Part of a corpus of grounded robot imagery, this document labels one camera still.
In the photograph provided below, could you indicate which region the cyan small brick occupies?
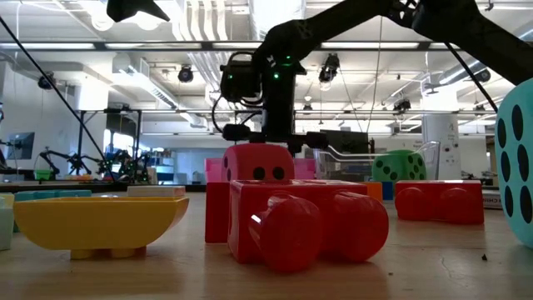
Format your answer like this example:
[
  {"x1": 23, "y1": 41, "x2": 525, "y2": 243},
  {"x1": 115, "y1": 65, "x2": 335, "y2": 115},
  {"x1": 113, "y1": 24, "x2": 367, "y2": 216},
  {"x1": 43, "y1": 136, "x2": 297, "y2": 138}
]
[
  {"x1": 56, "y1": 189, "x2": 92, "y2": 198},
  {"x1": 14, "y1": 190, "x2": 57, "y2": 201}
]

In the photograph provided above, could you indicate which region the clear plastic bin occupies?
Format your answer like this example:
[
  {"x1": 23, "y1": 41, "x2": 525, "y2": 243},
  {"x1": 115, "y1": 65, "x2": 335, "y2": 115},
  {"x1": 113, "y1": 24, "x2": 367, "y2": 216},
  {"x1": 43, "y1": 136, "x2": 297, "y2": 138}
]
[{"x1": 312, "y1": 140, "x2": 441, "y2": 183}]

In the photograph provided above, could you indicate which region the black gantry stand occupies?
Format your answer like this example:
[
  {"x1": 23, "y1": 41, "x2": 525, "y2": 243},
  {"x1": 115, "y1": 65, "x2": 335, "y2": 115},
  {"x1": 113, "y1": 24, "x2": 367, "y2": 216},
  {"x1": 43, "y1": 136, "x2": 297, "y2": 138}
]
[{"x1": 76, "y1": 107, "x2": 143, "y2": 181}]

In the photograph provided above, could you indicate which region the white rectangular duct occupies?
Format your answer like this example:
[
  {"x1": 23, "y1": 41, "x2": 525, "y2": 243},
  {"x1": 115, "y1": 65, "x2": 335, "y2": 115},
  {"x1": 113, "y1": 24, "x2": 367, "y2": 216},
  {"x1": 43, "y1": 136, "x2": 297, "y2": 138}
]
[{"x1": 112, "y1": 53, "x2": 207, "y2": 128}]

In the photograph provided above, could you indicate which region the green foam die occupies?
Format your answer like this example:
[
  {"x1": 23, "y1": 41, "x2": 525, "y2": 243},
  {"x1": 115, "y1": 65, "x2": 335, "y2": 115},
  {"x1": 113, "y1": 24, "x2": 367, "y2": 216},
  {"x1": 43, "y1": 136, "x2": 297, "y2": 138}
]
[{"x1": 371, "y1": 149, "x2": 427, "y2": 183}]

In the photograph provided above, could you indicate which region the grey desktop monitor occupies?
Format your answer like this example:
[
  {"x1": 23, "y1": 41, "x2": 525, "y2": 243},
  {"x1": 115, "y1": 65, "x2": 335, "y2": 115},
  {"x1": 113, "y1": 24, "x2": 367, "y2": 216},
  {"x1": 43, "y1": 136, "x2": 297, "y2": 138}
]
[{"x1": 5, "y1": 132, "x2": 37, "y2": 161}]

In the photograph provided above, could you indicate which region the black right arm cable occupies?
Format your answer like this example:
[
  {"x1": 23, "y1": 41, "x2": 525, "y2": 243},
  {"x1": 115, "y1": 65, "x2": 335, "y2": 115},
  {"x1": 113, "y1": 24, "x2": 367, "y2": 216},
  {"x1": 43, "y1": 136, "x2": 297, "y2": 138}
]
[{"x1": 443, "y1": 40, "x2": 500, "y2": 103}]

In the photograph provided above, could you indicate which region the red foam die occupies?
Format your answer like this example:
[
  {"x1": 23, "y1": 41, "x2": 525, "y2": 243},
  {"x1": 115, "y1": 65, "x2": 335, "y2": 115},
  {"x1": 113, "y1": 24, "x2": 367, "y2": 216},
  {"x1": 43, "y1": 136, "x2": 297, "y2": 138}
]
[{"x1": 221, "y1": 142, "x2": 296, "y2": 183}]

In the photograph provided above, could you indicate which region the thin hanging cable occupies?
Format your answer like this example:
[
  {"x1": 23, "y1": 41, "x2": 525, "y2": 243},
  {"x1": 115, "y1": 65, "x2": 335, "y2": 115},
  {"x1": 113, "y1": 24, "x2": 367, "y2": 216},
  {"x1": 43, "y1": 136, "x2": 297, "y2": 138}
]
[{"x1": 365, "y1": 16, "x2": 384, "y2": 135}]

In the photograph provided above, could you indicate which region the long orange block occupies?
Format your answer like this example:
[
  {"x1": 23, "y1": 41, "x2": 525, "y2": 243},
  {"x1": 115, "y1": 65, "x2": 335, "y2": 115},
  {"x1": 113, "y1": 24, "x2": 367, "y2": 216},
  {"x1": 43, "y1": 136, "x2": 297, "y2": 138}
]
[{"x1": 361, "y1": 181, "x2": 384, "y2": 204}]

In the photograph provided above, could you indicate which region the pale mint small brick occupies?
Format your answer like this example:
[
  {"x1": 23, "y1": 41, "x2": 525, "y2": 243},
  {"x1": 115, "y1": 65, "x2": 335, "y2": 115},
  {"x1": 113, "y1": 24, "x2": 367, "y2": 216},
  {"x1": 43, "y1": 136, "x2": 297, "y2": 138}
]
[{"x1": 0, "y1": 192, "x2": 16, "y2": 252}]

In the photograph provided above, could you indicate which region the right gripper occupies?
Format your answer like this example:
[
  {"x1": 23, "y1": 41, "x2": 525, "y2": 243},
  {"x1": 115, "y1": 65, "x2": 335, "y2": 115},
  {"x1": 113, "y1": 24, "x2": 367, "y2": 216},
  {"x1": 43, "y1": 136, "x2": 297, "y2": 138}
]
[{"x1": 222, "y1": 82, "x2": 330, "y2": 156}]

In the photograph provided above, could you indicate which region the small red brick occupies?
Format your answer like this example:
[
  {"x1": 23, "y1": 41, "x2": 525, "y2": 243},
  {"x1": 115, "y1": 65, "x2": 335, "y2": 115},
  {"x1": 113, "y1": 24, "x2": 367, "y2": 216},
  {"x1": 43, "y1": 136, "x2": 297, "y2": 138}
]
[{"x1": 205, "y1": 182, "x2": 232, "y2": 244}]

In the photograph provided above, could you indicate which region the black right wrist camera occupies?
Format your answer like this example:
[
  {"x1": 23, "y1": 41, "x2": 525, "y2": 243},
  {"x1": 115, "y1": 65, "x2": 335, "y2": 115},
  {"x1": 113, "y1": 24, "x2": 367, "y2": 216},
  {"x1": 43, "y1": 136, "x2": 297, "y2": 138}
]
[{"x1": 219, "y1": 51, "x2": 264, "y2": 104}]

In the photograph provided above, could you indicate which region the white pillar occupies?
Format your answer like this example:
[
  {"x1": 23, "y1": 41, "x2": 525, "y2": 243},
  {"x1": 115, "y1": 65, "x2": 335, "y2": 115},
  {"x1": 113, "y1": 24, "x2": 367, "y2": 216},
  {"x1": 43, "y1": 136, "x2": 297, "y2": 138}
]
[{"x1": 421, "y1": 82, "x2": 462, "y2": 181}]

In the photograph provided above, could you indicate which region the pink plastic bin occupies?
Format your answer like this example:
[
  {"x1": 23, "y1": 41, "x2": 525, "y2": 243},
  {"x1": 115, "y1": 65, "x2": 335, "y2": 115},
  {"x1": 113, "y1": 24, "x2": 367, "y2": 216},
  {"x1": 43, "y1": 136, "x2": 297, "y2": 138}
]
[{"x1": 203, "y1": 157, "x2": 316, "y2": 183}]

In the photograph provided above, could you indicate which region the thin black cable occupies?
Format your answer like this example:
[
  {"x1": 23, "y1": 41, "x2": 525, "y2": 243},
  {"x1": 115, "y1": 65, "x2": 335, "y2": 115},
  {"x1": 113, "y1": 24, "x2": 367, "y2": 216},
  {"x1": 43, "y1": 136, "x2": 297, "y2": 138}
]
[{"x1": 0, "y1": 15, "x2": 117, "y2": 183}]

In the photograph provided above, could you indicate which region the orange-yellow brick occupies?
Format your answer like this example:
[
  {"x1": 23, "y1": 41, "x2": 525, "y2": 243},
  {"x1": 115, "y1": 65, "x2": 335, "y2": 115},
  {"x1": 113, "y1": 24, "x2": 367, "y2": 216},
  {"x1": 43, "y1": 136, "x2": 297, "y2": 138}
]
[{"x1": 12, "y1": 196, "x2": 191, "y2": 260}]

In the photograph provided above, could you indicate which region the black aluminium frame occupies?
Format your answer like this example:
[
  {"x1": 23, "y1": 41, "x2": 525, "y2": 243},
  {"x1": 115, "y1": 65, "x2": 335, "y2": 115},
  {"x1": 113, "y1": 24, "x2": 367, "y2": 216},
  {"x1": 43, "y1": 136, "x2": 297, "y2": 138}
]
[{"x1": 0, "y1": 181, "x2": 207, "y2": 194}]

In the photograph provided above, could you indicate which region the black overhead beam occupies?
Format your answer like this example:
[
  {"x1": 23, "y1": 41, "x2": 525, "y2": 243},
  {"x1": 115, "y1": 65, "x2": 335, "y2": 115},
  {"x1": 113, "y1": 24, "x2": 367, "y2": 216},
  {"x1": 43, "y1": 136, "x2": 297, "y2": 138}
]
[{"x1": 0, "y1": 40, "x2": 533, "y2": 53}]

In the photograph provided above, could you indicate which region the teal foam die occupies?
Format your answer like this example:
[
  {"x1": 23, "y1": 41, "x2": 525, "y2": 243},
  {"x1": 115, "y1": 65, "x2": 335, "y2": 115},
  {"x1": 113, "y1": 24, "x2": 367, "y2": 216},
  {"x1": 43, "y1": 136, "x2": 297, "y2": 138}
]
[{"x1": 494, "y1": 78, "x2": 533, "y2": 250}]

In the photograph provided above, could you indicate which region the red two-stud block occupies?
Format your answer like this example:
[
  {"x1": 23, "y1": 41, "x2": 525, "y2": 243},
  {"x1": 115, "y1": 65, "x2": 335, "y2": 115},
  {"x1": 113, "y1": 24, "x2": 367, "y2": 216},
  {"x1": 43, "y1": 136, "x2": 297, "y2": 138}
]
[
  {"x1": 227, "y1": 179, "x2": 391, "y2": 274},
  {"x1": 394, "y1": 179, "x2": 486, "y2": 226}
]

